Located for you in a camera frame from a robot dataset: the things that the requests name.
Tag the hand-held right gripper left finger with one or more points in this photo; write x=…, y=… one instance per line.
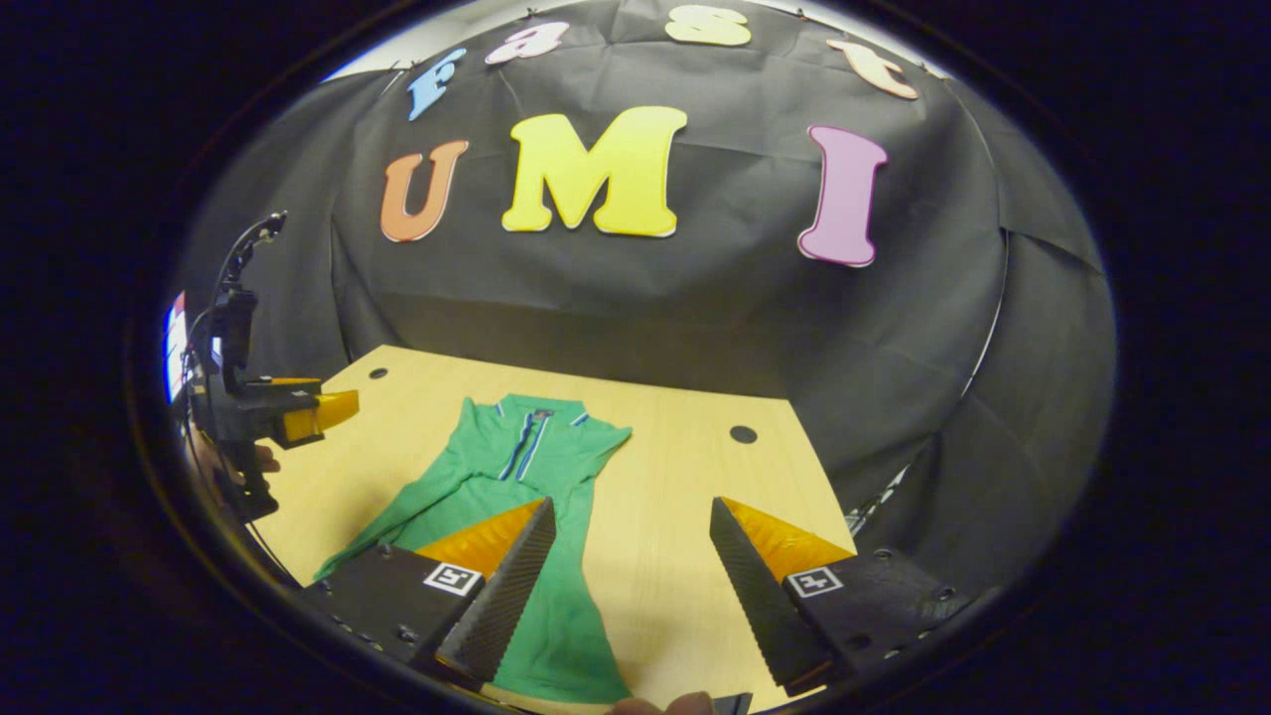
x=506, y=596

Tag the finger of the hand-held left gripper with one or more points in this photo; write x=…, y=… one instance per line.
x=293, y=381
x=318, y=415

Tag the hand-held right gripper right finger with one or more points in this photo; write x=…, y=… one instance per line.
x=760, y=606

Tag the green T-shirt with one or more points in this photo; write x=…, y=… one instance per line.
x=516, y=467

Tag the computer monitor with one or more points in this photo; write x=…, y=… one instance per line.
x=175, y=348

